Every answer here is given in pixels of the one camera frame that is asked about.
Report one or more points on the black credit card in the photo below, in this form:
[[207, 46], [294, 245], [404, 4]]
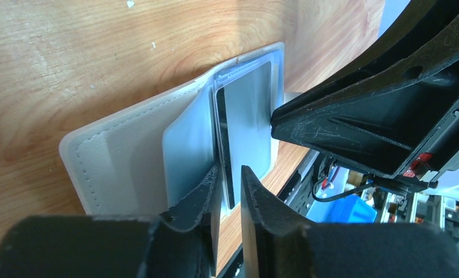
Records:
[[224, 147]]

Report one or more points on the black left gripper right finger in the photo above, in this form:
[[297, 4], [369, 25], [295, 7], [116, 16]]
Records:
[[378, 250]]

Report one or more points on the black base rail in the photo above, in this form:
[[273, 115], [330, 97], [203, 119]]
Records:
[[291, 199]]

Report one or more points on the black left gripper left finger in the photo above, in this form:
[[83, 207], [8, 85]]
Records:
[[179, 242]]

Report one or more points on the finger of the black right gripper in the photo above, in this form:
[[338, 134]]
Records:
[[415, 26], [382, 124]]

